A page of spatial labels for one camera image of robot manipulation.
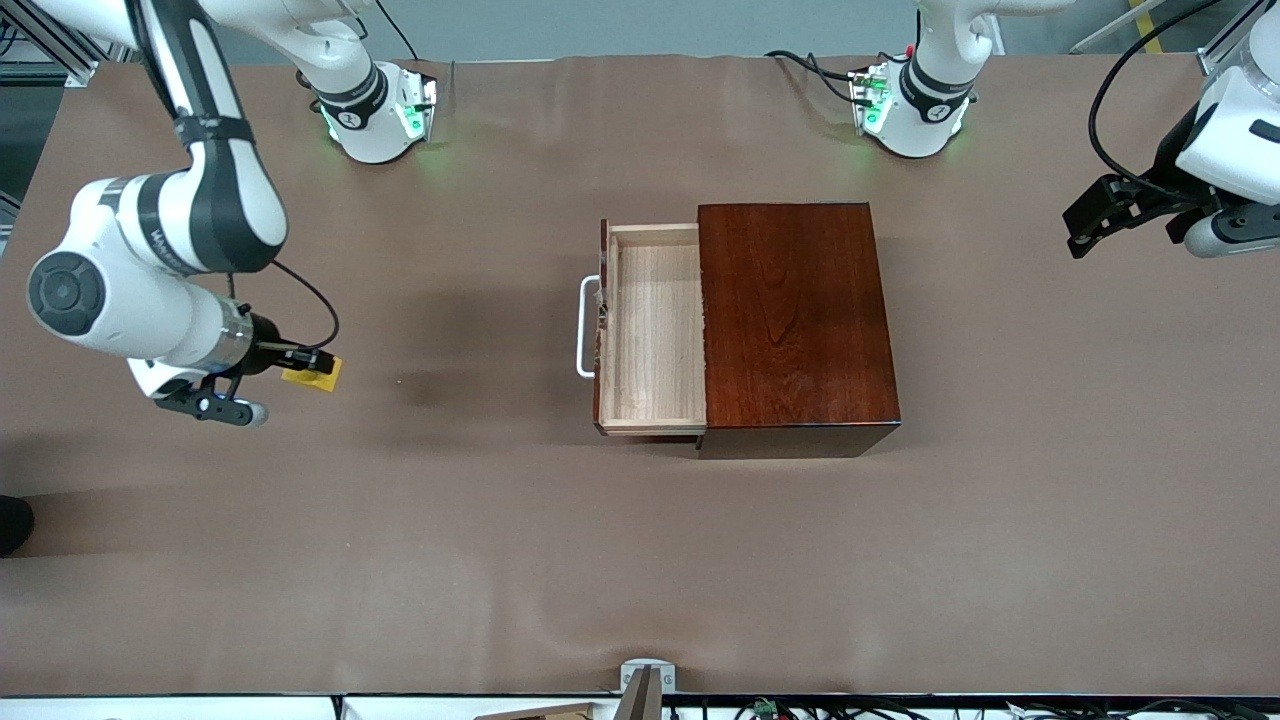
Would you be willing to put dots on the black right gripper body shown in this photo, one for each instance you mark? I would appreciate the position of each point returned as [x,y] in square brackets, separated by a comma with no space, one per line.
[265,335]

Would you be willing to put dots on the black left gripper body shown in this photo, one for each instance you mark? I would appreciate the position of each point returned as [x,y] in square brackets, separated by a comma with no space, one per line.
[1168,166]

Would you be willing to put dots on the yellow block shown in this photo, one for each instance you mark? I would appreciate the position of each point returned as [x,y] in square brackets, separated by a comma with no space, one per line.
[322,383]

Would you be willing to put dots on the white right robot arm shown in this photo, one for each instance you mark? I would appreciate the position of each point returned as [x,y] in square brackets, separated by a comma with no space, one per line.
[130,300]

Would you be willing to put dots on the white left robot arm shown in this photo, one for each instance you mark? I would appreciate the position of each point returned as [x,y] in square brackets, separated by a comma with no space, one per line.
[925,120]

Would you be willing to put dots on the aluminium profile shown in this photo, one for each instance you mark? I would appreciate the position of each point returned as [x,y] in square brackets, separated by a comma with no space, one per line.
[1212,62]

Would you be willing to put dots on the brown table cloth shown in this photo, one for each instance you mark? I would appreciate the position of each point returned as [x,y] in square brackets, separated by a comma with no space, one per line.
[500,560]

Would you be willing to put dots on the dark red wooden cabinet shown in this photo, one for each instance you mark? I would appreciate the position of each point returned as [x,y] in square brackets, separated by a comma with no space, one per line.
[800,330]

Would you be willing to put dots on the black round object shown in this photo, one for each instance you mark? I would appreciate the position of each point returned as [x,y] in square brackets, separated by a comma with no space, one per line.
[12,525]

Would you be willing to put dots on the light wooden board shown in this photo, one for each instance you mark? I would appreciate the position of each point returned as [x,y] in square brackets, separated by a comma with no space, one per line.
[550,713]

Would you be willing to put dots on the green terminal connector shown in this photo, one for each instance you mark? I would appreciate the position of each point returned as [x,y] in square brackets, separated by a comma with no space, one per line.
[766,707]

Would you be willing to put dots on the aluminium frame with black bars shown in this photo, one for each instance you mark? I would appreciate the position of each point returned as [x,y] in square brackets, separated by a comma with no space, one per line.
[70,70]

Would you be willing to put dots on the aluminium camera stand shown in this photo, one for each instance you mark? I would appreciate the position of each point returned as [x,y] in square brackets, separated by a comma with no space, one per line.
[645,690]

